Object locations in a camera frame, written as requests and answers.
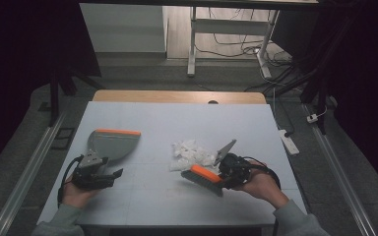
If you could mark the pile of white paper scraps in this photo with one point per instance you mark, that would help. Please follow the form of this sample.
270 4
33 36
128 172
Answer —
190 154

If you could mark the person's right hand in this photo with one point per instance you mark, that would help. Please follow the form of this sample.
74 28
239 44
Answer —
264 187

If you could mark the orange brush with grey bristles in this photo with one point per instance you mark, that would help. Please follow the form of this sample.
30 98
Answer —
203 175

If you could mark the small white adapter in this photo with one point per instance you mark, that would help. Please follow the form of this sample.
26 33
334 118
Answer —
312 118

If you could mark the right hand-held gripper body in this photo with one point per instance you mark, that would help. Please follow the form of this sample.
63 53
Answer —
238 170

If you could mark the white cabinet panel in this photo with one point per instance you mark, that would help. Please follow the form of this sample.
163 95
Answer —
124 29

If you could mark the white desk frame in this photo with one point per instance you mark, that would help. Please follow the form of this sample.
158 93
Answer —
226 27

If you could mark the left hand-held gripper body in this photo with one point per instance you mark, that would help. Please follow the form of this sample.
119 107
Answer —
88 179

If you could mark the grey dustpan with orange edge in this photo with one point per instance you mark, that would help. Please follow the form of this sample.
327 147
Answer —
114 144

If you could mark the person's left hand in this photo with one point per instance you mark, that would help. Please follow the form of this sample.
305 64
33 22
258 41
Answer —
75 196

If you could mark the aluminium rail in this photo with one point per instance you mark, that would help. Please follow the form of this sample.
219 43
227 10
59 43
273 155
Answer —
29 170
341 177

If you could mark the black stand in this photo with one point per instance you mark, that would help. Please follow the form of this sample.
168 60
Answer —
54 98
321 98

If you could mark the white power strip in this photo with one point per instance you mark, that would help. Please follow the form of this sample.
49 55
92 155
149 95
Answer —
288 142

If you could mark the black rectangular floor frame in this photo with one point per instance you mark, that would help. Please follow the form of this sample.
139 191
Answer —
56 139

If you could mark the wooden table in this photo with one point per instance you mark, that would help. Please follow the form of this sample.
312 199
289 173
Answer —
177 97

